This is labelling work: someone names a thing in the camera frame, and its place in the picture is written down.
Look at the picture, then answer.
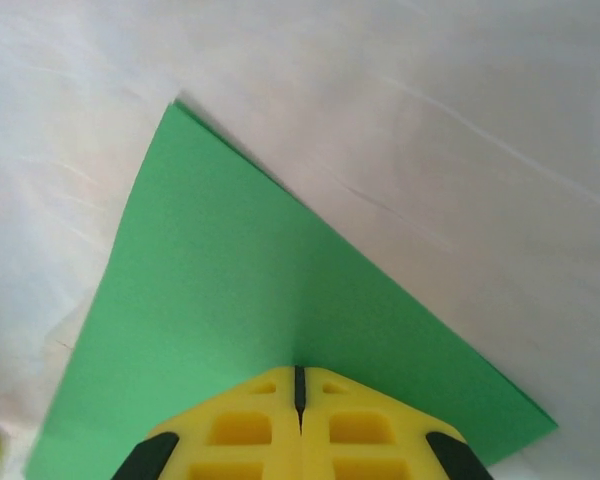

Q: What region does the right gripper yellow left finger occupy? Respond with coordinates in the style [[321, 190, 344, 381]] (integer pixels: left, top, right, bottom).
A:
[[110, 365, 301, 480]]

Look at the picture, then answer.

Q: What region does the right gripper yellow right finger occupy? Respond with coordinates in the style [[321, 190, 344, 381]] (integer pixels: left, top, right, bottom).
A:
[[299, 365, 496, 480]]

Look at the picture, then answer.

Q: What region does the green square paper sheet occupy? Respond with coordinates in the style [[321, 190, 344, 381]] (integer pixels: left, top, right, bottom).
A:
[[23, 101, 560, 480]]

